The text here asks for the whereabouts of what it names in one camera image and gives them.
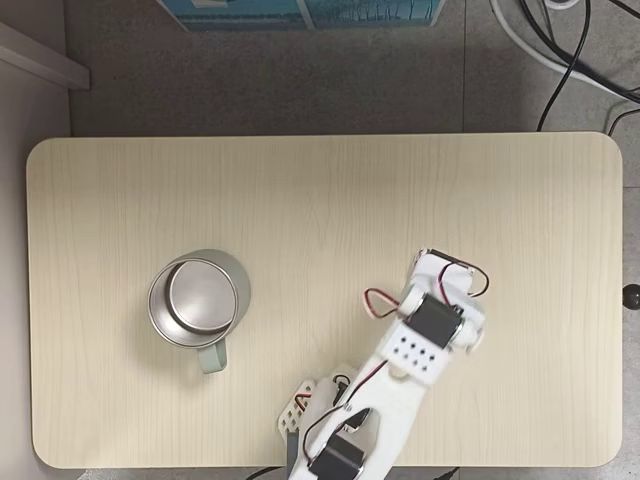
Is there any grey-green steel mug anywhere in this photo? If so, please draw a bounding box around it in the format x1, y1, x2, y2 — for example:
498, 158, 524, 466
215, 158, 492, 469
147, 248, 253, 376

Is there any blue printed cardboard box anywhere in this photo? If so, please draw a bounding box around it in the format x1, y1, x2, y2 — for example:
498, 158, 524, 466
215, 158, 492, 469
298, 0, 447, 31
158, 0, 314, 33

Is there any white shelf board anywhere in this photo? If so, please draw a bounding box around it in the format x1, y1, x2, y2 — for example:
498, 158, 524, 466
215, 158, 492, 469
0, 21, 92, 92

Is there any red black servo wire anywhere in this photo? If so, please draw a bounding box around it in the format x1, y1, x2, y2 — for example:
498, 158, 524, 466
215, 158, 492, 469
301, 358, 392, 454
363, 287, 402, 321
435, 261, 492, 315

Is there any black floor cable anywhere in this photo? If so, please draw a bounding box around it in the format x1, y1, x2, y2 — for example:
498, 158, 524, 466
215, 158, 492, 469
518, 0, 640, 97
606, 98, 640, 137
537, 0, 589, 133

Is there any thick white floor cable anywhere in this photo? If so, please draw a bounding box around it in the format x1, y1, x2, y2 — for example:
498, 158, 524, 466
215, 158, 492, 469
488, 0, 640, 97

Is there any black usb cable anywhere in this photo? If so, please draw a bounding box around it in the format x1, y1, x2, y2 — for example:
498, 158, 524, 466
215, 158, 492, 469
243, 466, 289, 480

